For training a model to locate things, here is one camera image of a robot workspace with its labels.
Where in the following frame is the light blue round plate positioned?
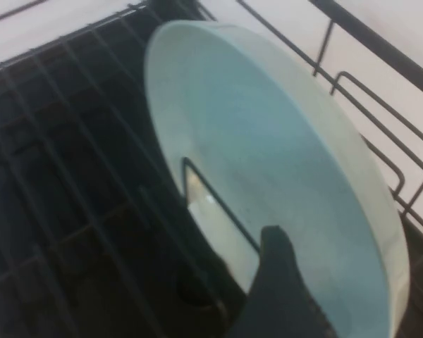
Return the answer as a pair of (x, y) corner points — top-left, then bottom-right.
(142, 19), (410, 338)

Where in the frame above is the black wire dish rack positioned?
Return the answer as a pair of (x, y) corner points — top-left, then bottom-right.
(0, 0), (423, 338)

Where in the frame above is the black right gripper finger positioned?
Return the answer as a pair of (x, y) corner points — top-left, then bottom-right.
(228, 225), (340, 338)

